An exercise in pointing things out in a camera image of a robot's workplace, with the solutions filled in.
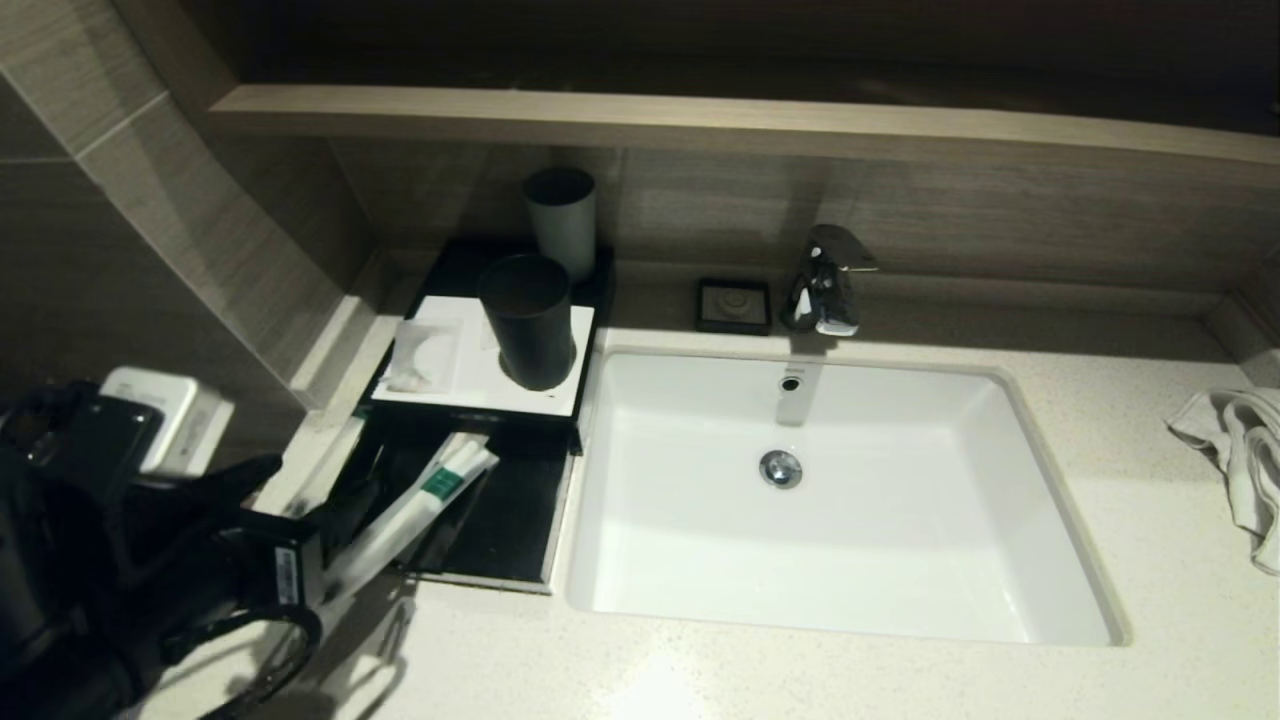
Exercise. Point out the black square soap dish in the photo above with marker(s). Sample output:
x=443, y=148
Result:
x=733, y=305

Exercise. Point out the chrome sink drain stopper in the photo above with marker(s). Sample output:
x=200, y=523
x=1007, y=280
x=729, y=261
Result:
x=780, y=469

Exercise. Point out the chrome sink faucet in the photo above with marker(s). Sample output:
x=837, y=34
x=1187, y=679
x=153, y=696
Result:
x=825, y=295

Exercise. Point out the white ribbed tray mat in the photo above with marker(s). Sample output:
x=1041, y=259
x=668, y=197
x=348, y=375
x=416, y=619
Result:
x=470, y=385

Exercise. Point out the white rectangular sink basin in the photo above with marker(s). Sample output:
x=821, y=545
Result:
x=850, y=540

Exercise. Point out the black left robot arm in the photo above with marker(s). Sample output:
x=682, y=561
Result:
x=60, y=560

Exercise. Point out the black tumbler cup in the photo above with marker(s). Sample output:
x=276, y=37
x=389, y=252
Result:
x=530, y=340

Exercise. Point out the black amenity tray box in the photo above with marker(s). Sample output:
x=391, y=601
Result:
x=604, y=290

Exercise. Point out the long white toothbrush packet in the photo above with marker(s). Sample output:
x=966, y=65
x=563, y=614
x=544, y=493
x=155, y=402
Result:
x=370, y=555

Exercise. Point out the toothpaste packet with green label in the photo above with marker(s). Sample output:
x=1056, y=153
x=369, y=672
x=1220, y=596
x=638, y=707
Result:
x=440, y=485

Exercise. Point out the wooden wall shelf ledge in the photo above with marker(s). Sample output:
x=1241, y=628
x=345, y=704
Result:
x=700, y=125

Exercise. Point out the white crumpled towel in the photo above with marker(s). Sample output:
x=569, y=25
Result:
x=1250, y=450

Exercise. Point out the grey tumbler cup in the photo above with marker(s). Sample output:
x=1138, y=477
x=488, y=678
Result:
x=565, y=240

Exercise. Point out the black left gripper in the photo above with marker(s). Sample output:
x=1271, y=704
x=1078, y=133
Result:
x=285, y=575

